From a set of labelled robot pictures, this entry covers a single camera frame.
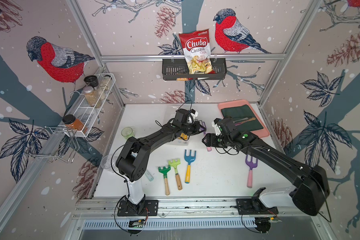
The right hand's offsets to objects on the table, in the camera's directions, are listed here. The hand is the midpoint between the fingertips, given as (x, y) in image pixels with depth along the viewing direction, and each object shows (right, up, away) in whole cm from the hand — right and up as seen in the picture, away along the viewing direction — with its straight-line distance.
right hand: (206, 139), depth 80 cm
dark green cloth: (+34, +11, +32) cm, 48 cm away
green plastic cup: (-51, +2, +20) cm, 55 cm away
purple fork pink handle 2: (+28, -16, +7) cm, 33 cm away
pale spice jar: (-59, +33, +6) cm, 68 cm away
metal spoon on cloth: (+31, +10, +31) cm, 45 cm away
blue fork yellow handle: (-12, +2, 0) cm, 12 cm away
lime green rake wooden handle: (-17, -16, +8) cm, 25 cm away
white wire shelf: (-57, +10, -15) cm, 60 cm away
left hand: (+2, +7, +4) cm, 8 cm away
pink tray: (+44, +1, +25) cm, 51 cm away
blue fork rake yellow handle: (-9, -14, +10) cm, 19 cm away
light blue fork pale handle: (-32, -21, +3) cm, 39 cm away
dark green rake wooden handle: (-24, -19, +6) cm, 31 cm away
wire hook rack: (-64, +2, -21) cm, 67 cm away
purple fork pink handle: (+1, -5, -1) cm, 5 cm away
